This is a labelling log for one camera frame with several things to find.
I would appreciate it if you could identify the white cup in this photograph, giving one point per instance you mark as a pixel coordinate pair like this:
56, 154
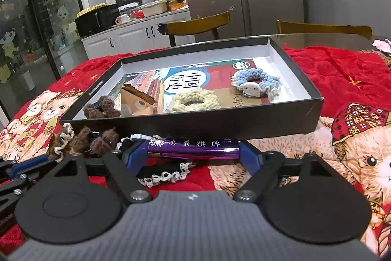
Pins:
122, 19

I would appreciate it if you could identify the cream plastic basin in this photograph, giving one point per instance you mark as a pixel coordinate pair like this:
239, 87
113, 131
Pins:
154, 8

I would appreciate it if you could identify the black cardboard box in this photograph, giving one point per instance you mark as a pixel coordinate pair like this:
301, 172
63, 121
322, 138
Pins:
213, 126

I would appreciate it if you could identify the red printed blanket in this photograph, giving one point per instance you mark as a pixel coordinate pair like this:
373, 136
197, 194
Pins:
320, 71

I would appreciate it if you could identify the orange food container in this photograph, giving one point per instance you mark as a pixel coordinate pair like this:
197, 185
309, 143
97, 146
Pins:
177, 5

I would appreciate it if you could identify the black chair knob cover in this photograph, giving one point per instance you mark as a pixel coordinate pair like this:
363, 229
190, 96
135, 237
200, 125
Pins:
162, 28

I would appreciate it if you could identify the colourful printed booklet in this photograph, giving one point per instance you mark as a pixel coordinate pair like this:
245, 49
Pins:
213, 74

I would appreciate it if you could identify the blue white crochet scrunchie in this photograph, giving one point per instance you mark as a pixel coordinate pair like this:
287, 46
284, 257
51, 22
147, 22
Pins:
265, 82

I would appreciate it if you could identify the brown crochet scrunchie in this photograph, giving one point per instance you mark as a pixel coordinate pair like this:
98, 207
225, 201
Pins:
59, 144

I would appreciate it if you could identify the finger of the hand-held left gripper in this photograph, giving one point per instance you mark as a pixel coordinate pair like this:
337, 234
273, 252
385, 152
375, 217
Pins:
27, 165
15, 187

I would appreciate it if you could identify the black microwave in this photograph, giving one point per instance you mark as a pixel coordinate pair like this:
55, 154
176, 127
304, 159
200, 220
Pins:
94, 21

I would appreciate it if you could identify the purple candy bar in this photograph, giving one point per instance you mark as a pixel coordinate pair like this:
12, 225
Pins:
198, 151

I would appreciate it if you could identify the white kitchen cabinet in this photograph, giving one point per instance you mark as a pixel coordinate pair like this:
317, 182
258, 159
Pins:
131, 34

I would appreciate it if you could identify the cream crochet scrunchie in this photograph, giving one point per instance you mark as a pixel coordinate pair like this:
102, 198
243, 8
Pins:
210, 102

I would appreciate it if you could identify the brown paper packet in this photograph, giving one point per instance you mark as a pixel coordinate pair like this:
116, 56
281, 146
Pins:
134, 105

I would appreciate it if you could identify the glass door with stickers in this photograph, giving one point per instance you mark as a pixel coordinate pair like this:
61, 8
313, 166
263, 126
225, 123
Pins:
39, 19

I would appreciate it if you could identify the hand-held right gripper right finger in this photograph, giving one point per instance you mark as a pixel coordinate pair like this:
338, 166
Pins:
249, 154

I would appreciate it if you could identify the black lace scrunchie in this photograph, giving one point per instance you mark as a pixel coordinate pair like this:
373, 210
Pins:
165, 172

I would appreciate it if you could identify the wooden chair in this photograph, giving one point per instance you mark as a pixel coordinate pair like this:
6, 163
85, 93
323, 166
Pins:
320, 28
198, 24

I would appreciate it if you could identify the pile of plastic bags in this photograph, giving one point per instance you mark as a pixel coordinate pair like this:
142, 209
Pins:
381, 45

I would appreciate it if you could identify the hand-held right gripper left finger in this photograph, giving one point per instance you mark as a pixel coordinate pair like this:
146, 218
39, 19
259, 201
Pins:
137, 155

